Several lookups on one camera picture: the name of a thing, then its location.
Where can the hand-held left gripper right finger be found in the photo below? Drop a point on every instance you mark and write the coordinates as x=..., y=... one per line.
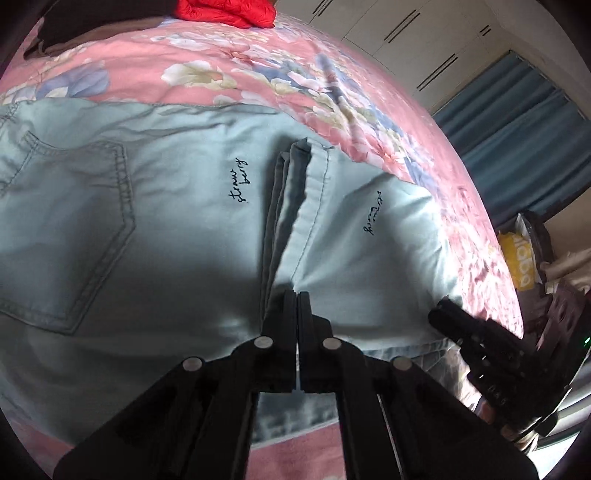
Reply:
x=323, y=364

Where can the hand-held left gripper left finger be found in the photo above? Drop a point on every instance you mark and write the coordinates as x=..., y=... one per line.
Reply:
x=258, y=364

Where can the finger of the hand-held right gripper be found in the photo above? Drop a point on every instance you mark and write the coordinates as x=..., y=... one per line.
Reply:
x=485, y=328
x=471, y=346

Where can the light blue strawberry print pants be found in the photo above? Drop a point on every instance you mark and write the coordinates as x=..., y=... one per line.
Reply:
x=161, y=221

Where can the yellow bag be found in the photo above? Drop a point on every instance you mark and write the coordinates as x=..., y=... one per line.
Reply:
x=519, y=263

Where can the blue curtain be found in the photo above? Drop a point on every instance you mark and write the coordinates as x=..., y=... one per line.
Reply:
x=512, y=138

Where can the pink floral blanket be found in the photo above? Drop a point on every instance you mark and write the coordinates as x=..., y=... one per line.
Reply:
x=286, y=64

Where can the white wardrobe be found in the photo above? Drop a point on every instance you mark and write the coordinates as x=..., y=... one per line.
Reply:
x=392, y=37

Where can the red folded garment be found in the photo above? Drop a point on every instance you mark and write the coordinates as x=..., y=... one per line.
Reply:
x=221, y=11

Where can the brown folded garment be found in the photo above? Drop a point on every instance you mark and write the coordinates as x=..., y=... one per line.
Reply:
x=60, y=48

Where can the black folded garment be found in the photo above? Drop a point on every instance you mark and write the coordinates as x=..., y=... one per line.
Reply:
x=101, y=21

